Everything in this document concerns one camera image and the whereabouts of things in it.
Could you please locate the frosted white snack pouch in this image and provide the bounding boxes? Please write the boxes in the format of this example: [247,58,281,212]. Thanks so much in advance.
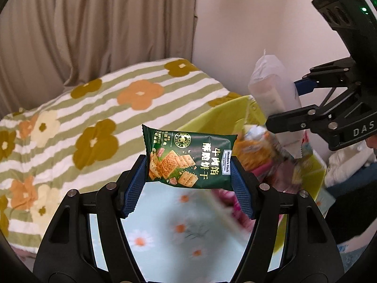
[247,49,306,159]

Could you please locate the shrimp flakes snack bag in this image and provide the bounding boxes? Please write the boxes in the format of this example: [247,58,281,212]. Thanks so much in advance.
[233,125,295,175]

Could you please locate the green beef cracker bag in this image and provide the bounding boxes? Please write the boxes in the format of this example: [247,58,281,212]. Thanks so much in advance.
[142,125,237,190]

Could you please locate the green cardboard box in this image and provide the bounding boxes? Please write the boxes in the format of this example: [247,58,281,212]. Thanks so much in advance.
[176,95,327,243]

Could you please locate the pink striped snack bag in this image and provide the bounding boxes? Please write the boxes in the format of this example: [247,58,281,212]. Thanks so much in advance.
[212,160,290,233]

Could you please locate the floral striped quilt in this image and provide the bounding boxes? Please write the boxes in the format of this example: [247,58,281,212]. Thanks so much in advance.
[1,58,235,254]

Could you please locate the blue daisy tablecloth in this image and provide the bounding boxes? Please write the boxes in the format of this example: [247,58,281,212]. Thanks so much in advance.
[89,182,284,283]

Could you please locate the beige curtain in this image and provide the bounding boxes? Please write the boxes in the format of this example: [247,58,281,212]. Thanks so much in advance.
[1,0,197,115]

